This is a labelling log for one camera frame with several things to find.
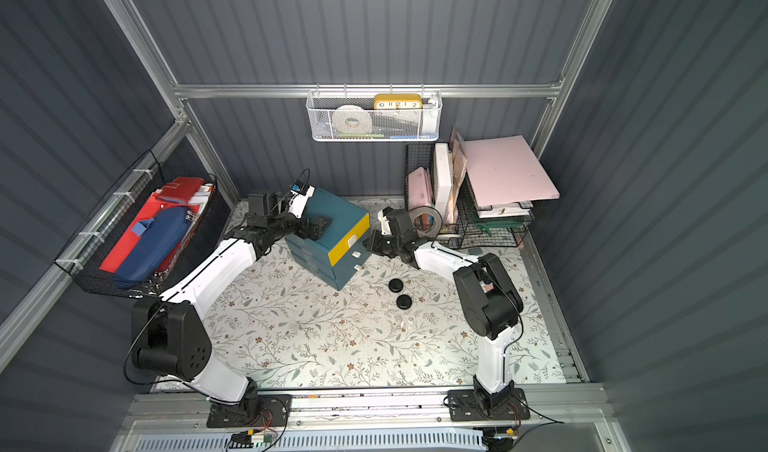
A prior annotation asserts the teal drawer cabinet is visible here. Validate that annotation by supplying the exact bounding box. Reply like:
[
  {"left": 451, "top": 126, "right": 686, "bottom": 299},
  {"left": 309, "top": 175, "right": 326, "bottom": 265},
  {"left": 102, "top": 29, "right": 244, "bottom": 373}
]
[{"left": 285, "top": 188, "right": 370, "bottom": 291}]

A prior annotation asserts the black earphone case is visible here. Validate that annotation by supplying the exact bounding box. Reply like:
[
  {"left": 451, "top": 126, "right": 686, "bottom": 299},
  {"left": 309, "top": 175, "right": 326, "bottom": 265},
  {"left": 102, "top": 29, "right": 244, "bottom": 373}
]
[
  {"left": 388, "top": 278, "right": 404, "bottom": 293},
  {"left": 396, "top": 294, "right": 413, "bottom": 310}
]

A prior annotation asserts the yellow top drawer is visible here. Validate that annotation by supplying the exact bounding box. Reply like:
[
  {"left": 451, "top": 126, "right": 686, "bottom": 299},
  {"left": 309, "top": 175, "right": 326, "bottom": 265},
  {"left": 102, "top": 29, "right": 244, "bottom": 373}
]
[{"left": 328, "top": 214, "right": 370, "bottom": 266}]

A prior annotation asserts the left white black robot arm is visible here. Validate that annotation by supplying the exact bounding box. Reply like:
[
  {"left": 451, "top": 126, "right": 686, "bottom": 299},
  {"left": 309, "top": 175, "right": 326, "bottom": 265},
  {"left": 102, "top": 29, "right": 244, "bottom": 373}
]
[{"left": 123, "top": 182, "right": 331, "bottom": 406}]

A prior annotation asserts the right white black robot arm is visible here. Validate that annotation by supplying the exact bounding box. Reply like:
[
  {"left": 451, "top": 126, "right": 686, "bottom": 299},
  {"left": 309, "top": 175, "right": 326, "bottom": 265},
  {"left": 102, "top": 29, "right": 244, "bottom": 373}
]
[{"left": 364, "top": 207, "right": 524, "bottom": 411}]

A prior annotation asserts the clear packing tape roll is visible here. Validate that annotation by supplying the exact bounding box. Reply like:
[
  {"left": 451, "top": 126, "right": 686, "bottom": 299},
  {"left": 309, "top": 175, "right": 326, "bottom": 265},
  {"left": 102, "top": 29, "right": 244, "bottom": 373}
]
[{"left": 408, "top": 206, "right": 443, "bottom": 239}]

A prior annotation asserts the pink pouch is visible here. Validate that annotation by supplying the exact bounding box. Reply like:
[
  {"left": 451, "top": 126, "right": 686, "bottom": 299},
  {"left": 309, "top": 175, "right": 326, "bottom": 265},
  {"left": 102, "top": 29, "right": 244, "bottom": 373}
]
[{"left": 407, "top": 166, "right": 433, "bottom": 210}]

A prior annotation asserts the white design book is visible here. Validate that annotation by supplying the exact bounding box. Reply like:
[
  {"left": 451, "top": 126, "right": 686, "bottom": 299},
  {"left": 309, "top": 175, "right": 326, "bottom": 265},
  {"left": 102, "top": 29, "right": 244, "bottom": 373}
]
[{"left": 432, "top": 143, "right": 454, "bottom": 224}]

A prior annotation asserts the red folder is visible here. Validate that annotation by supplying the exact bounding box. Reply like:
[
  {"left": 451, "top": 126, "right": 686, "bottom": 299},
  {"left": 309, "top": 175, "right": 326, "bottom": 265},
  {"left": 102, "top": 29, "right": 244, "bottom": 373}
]
[{"left": 99, "top": 176, "right": 214, "bottom": 275}]

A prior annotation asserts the white tape roll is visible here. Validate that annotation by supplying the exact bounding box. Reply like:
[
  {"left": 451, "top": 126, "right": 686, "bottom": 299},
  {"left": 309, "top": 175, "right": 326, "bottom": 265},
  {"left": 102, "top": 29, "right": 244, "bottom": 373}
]
[{"left": 331, "top": 104, "right": 373, "bottom": 135}]

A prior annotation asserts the blue zip pouch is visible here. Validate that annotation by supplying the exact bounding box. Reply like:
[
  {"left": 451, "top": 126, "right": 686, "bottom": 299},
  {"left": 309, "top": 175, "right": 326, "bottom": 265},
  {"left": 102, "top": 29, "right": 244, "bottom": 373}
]
[{"left": 113, "top": 206, "right": 192, "bottom": 290}]

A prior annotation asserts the yellow clock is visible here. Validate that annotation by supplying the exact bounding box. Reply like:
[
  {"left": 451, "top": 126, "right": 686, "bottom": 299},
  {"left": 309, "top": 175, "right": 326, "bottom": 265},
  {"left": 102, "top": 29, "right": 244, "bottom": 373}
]
[{"left": 374, "top": 92, "right": 423, "bottom": 112}]

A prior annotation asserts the pink foam board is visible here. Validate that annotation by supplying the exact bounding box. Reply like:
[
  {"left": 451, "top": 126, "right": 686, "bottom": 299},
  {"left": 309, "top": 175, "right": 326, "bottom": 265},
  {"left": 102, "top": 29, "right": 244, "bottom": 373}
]
[{"left": 465, "top": 135, "right": 560, "bottom": 208}]

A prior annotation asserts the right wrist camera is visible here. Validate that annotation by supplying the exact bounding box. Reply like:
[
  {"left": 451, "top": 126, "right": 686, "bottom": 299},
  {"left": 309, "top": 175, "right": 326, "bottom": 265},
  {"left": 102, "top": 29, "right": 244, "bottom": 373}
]
[{"left": 377, "top": 211, "right": 392, "bottom": 235}]

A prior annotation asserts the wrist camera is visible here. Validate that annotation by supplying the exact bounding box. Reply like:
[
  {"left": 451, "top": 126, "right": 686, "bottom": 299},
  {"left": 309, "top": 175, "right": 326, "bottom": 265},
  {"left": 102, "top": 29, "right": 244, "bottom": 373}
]
[
  {"left": 287, "top": 179, "right": 315, "bottom": 219},
  {"left": 377, "top": 211, "right": 392, "bottom": 235}
]

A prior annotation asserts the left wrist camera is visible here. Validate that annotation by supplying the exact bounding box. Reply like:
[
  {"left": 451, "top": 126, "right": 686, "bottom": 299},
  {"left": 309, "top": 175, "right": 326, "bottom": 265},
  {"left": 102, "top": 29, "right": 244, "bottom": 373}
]
[{"left": 287, "top": 179, "right": 315, "bottom": 219}]

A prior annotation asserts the white wire wall basket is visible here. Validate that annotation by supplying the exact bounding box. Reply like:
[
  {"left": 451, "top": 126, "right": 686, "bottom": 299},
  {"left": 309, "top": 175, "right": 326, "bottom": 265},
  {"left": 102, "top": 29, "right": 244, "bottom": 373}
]
[{"left": 306, "top": 88, "right": 443, "bottom": 142}]

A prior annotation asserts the black wire desk organizer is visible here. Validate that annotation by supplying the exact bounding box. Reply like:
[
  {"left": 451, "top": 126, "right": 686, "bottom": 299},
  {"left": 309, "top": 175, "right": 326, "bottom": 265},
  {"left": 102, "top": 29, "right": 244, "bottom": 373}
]
[{"left": 405, "top": 142, "right": 532, "bottom": 249}]

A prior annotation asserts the black wire side basket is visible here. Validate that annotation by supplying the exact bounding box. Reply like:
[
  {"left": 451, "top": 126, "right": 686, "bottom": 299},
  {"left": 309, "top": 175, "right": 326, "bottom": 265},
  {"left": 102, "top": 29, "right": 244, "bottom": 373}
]
[{"left": 55, "top": 155, "right": 227, "bottom": 299}]

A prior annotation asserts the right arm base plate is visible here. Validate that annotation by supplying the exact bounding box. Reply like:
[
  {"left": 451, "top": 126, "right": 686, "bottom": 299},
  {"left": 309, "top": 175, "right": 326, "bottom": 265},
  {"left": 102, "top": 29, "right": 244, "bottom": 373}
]
[{"left": 443, "top": 388, "right": 531, "bottom": 422}]

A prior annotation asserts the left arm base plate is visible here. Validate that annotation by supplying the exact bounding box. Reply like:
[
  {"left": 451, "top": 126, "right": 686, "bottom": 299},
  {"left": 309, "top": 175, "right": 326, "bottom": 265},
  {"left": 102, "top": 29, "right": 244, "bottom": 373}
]
[{"left": 206, "top": 394, "right": 293, "bottom": 429}]

